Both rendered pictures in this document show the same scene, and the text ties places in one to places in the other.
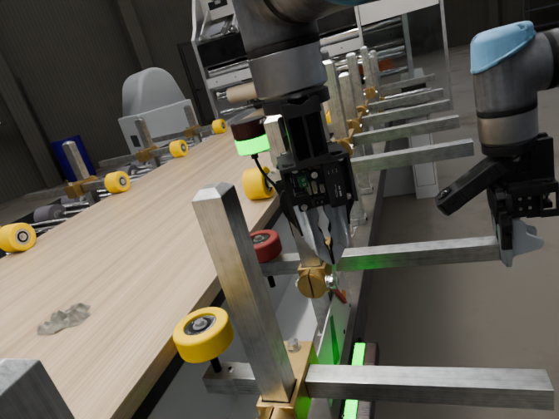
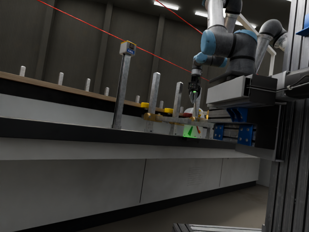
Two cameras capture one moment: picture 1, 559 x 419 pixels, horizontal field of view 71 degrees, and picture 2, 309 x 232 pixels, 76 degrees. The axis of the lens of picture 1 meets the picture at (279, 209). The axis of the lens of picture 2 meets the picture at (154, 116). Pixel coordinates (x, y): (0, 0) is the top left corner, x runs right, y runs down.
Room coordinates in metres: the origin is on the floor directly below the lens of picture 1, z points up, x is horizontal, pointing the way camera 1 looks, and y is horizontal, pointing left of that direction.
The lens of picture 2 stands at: (-1.06, -0.45, 0.75)
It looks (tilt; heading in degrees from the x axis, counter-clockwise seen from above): 3 degrees up; 25
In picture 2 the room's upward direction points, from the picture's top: 8 degrees clockwise
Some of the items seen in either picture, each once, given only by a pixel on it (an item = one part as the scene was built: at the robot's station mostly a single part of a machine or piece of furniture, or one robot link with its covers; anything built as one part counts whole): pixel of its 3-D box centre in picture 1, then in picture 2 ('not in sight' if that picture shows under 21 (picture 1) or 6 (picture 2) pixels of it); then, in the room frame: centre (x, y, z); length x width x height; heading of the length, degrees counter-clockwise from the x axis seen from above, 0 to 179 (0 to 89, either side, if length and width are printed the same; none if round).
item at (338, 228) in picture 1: (340, 233); (194, 97); (0.42, -0.06, 1.01); 0.06 x 0.03 x 0.09; 178
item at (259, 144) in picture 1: (254, 142); not in sight; (0.64, 0.01, 1.10); 0.06 x 0.06 x 0.02
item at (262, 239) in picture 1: (265, 261); (187, 118); (0.70, 0.05, 0.85); 0.08 x 0.08 x 0.11
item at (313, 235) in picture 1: (315, 239); (191, 96); (0.42, -0.03, 1.01); 0.06 x 0.03 x 0.09; 178
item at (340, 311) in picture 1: (337, 325); (193, 131); (0.58, -0.04, 0.75); 0.26 x 0.01 x 0.10; 158
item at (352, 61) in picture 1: (362, 115); not in sight; (1.55, -0.41, 0.93); 0.04 x 0.04 x 0.48; 68
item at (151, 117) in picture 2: not in sight; (152, 117); (0.18, 0.15, 0.81); 0.14 x 0.06 x 0.05; 158
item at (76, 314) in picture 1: (63, 314); not in sight; (0.60, 0.40, 0.91); 0.09 x 0.07 x 0.02; 102
